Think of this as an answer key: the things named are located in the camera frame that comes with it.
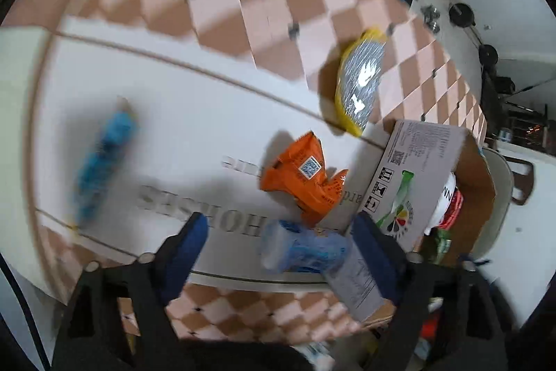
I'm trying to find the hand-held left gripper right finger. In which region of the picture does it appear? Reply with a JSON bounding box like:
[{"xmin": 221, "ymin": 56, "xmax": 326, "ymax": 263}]
[{"xmin": 350, "ymin": 213, "xmax": 510, "ymax": 371}]

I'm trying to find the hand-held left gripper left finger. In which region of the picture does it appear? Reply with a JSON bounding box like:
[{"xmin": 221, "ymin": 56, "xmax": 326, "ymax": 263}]
[{"xmin": 52, "ymin": 212, "xmax": 210, "ymax": 371}]

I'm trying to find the blue tissue pack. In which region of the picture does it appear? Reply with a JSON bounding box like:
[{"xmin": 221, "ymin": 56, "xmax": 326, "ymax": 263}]
[{"xmin": 260, "ymin": 220, "xmax": 351, "ymax": 274}]

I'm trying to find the printed cardboard box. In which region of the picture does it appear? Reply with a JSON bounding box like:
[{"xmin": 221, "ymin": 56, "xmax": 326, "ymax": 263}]
[{"xmin": 324, "ymin": 120, "xmax": 498, "ymax": 329}]

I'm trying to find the green packet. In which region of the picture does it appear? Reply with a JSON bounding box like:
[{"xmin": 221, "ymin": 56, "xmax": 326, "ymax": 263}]
[{"xmin": 427, "ymin": 228, "xmax": 453, "ymax": 264}]

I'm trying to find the orange snack packet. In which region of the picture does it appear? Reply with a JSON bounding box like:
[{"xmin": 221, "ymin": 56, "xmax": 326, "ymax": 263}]
[{"xmin": 260, "ymin": 131, "xmax": 351, "ymax": 226}]

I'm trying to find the blue snack packet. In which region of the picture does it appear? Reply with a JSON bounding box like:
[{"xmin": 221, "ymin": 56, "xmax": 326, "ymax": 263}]
[{"xmin": 73, "ymin": 96, "xmax": 140, "ymax": 226}]

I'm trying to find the white printed board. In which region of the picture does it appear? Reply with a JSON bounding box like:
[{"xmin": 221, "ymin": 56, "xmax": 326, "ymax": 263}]
[{"xmin": 0, "ymin": 16, "xmax": 392, "ymax": 294}]

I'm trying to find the beige plastic chair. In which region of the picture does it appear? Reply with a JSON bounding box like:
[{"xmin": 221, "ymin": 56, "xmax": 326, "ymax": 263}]
[{"xmin": 471, "ymin": 147, "xmax": 536, "ymax": 264}]

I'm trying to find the yellow and silver packet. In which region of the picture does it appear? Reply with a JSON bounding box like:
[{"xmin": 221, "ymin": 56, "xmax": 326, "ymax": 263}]
[{"xmin": 334, "ymin": 28, "xmax": 387, "ymax": 137}]

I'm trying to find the black round knob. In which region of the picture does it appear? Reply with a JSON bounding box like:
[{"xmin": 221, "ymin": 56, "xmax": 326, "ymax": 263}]
[
  {"xmin": 479, "ymin": 45, "xmax": 500, "ymax": 68},
  {"xmin": 448, "ymin": 2, "xmax": 474, "ymax": 29}
]

